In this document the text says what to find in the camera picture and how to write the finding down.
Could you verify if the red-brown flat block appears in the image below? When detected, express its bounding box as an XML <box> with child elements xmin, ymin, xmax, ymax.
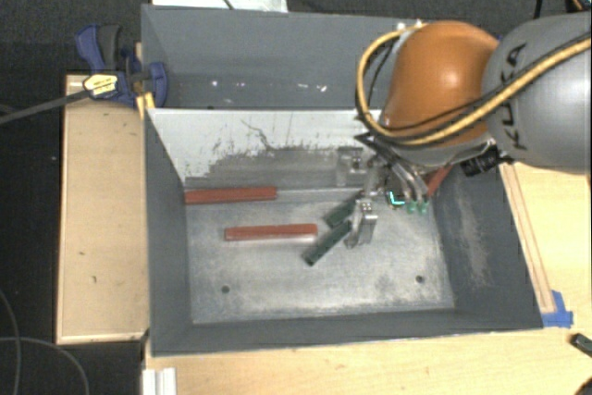
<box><xmin>223</xmin><ymin>223</ymin><xmax>320</xmax><ymax>243</ymax></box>
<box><xmin>424</xmin><ymin>165</ymin><xmax>453</xmax><ymax>196</ymax></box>
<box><xmin>183</xmin><ymin>185</ymin><xmax>279</xmax><ymax>205</ymax></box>

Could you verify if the grey metal bin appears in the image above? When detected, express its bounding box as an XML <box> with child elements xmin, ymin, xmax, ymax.
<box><xmin>140</xmin><ymin>3</ymin><xmax>545</xmax><ymax>358</ymax></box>

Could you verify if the black cylinder on white bracket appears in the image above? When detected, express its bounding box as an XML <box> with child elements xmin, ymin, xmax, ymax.
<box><xmin>460</xmin><ymin>147</ymin><xmax>503</xmax><ymax>178</ymax></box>

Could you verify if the dark green flat block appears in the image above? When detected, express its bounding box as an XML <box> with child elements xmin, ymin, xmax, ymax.
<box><xmin>322</xmin><ymin>195</ymin><xmax>363</xmax><ymax>228</ymax></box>
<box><xmin>302</xmin><ymin>220</ymin><xmax>353</xmax><ymax>267</ymax></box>

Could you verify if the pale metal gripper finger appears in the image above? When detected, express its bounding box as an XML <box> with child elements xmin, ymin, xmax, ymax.
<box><xmin>345</xmin><ymin>199</ymin><xmax>380</xmax><ymax>250</ymax></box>
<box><xmin>336</xmin><ymin>146</ymin><xmax>367</xmax><ymax>188</ymax></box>

